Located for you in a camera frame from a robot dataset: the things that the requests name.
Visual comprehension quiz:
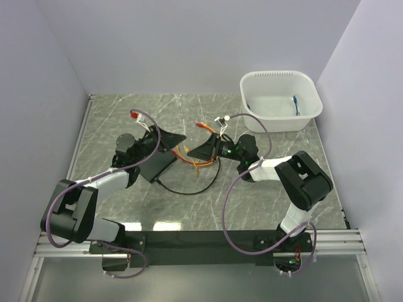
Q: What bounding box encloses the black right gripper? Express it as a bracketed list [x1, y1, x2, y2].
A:
[188, 133, 246, 162]

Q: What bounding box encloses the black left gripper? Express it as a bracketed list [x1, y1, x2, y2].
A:
[132, 124, 187, 164]

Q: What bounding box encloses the orange ethernet cable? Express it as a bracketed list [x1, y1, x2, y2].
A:
[176, 124, 221, 177]

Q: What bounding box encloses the black network switch box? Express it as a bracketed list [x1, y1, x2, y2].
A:
[140, 151, 177, 183]

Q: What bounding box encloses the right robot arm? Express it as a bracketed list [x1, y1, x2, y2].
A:
[187, 134, 333, 251]

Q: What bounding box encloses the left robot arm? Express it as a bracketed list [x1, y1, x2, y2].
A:
[40, 125, 186, 253]

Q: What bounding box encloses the white plastic basin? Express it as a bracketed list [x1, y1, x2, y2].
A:
[239, 70, 323, 133]

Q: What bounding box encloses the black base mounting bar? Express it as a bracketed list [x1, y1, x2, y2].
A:
[89, 230, 314, 271]

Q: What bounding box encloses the red ethernet cable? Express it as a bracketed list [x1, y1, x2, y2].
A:
[169, 122, 221, 167]

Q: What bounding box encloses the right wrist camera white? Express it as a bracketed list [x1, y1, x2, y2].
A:
[214, 115, 230, 136]

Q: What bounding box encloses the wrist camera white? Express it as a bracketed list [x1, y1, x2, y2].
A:
[214, 115, 230, 136]
[130, 111, 150, 132]

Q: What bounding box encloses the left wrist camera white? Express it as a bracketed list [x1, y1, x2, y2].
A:
[130, 111, 150, 132]

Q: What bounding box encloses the black power cable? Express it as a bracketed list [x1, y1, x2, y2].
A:
[154, 157, 222, 196]

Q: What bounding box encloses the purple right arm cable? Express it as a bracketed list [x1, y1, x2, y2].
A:
[222, 113, 318, 277]

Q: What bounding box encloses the blue ethernet cable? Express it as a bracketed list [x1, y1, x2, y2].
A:
[246, 95, 302, 116]

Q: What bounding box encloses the aluminium frame rail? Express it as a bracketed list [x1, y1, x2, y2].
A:
[33, 229, 366, 258]

